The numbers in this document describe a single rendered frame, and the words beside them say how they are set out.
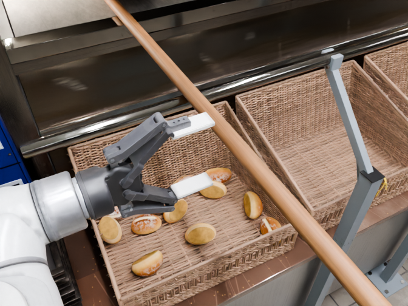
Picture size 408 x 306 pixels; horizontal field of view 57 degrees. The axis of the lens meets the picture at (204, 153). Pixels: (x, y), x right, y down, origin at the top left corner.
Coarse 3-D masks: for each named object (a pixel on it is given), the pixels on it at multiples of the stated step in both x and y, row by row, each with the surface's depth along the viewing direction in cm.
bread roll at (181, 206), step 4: (180, 200) 125; (184, 200) 126; (176, 204) 123; (180, 204) 125; (184, 204) 126; (176, 208) 123; (180, 208) 124; (184, 208) 125; (164, 212) 123; (168, 212) 122; (172, 212) 122; (176, 212) 123; (180, 212) 124; (184, 212) 125; (164, 216) 122; (168, 216) 121; (172, 216) 122; (176, 216) 123; (180, 216) 124; (168, 220) 122; (172, 220) 122; (176, 220) 123
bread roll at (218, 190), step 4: (212, 180) 131; (216, 184) 129; (220, 184) 130; (208, 188) 130; (212, 188) 130; (216, 188) 129; (220, 188) 129; (224, 188) 130; (200, 192) 132; (204, 192) 131; (208, 192) 131; (212, 192) 130; (216, 192) 130; (220, 192) 130; (224, 192) 130; (208, 196) 131; (212, 196) 131; (216, 196) 131; (220, 196) 130
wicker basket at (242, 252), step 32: (96, 160) 119; (160, 160) 129; (192, 160) 135; (256, 192) 131; (96, 224) 102; (128, 224) 125; (192, 224) 125; (224, 224) 126; (256, 224) 125; (288, 224) 108; (128, 256) 117; (192, 256) 116; (224, 256) 101; (256, 256) 111; (128, 288) 109; (160, 288) 97; (192, 288) 106
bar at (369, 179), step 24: (360, 48) 93; (264, 72) 84; (288, 72) 86; (336, 72) 92; (216, 96) 80; (336, 96) 93; (120, 120) 72; (144, 120) 75; (24, 144) 67; (48, 144) 68; (360, 144) 92; (360, 168) 94; (360, 192) 95; (360, 216) 101; (336, 240) 111; (384, 264) 178; (312, 288) 135; (384, 288) 170
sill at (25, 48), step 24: (216, 0) 111; (240, 0) 112; (264, 0) 116; (288, 0) 121; (96, 24) 100; (120, 24) 100; (144, 24) 103; (168, 24) 106; (24, 48) 92; (48, 48) 94; (72, 48) 97
